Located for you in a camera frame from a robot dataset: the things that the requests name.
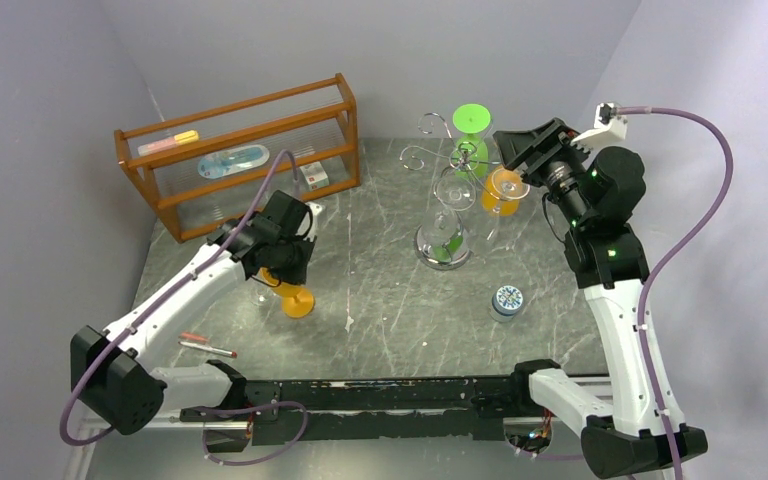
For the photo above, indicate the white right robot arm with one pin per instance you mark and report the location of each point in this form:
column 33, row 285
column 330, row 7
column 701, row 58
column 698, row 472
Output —
column 642, row 428

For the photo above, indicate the clear plastic wine glass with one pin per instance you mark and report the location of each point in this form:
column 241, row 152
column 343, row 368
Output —
column 260, row 295
column 506, row 199

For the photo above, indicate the yellow pink highlighter pen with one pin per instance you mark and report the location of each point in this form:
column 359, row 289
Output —
column 170, row 142

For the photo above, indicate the green plastic goblet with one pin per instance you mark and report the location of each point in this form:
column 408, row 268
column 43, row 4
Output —
column 470, row 155

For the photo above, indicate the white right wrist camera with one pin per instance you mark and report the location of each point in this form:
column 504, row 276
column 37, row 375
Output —
column 606, row 122

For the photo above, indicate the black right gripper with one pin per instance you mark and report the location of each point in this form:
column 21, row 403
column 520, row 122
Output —
column 541, row 154

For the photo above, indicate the small white box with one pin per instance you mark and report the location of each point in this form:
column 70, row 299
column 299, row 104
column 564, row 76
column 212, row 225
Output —
column 315, row 176

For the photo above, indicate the orange plastic goblet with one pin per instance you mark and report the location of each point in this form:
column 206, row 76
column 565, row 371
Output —
column 498, row 195
column 297, row 301

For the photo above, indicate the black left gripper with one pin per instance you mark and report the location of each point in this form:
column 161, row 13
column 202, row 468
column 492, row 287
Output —
column 299, row 275

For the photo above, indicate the red grey marker pen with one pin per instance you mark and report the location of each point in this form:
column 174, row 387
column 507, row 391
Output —
column 208, row 349

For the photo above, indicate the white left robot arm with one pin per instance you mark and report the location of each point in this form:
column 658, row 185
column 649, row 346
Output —
column 118, row 373

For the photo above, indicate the orange wooden shelf rack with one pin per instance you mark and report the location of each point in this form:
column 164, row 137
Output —
column 313, row 122

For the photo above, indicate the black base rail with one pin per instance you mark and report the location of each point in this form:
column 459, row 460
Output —
column 425, row 407

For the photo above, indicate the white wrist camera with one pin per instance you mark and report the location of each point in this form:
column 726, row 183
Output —
column 310, row 228
column 606, row 122

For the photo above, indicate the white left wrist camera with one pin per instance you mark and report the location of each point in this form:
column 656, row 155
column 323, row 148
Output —
column 310, row 228

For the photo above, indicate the small blue-lidded jar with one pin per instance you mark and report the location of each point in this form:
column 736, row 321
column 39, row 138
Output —
column 506, row 303

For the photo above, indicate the chrome wine glass rack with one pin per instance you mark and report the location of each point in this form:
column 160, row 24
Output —
column 498, row 195

